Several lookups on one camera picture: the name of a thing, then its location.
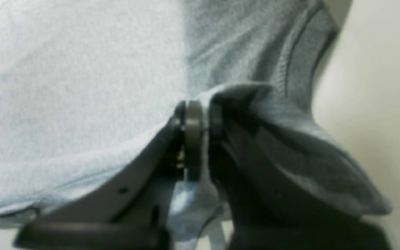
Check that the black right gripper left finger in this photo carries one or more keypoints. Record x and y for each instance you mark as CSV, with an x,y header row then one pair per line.
x,y
130,211

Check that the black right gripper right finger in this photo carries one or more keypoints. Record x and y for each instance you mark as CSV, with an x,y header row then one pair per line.
x,y
269,211

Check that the grey T-shirt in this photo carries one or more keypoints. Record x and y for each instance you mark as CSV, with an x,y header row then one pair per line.
x,y
85,85

